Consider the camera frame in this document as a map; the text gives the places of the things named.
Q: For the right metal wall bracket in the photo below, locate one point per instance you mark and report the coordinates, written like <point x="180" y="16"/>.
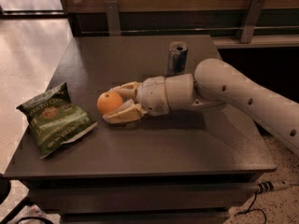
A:
<point x="247" y="28"/>

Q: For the black chair base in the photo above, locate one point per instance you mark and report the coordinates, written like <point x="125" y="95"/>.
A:
<point x="16" y="208"/>

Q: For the silver blue energy drink can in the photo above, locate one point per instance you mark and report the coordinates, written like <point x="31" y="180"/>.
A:
<point x="177" y="57"/>

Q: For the orange fruit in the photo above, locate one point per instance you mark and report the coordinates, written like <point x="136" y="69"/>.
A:
<point x="108" y="101"/>

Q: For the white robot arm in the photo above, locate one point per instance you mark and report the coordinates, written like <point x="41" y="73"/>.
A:
<point x="214" y="82"/>

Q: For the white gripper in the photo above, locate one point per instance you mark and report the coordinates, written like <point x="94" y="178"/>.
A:
<point x="151" y="94"/>

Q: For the striped cable plug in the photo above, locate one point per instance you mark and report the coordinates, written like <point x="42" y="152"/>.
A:
<point x="269" y="186"/>

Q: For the dark grey drawer cabinet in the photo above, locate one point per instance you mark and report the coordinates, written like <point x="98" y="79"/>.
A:
<point x="182" y="168"/>

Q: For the metal wall bracket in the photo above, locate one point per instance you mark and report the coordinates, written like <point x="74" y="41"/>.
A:
<point x="113" y="18"/>
<point x="247" y="28"/>

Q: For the left metal wall bracket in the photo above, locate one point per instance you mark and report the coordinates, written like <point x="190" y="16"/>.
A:
<point x="113" y="18"/>

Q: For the green jalapeno chip bag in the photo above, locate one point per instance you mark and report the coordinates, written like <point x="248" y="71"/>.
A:
<point x="54" y="120"/>

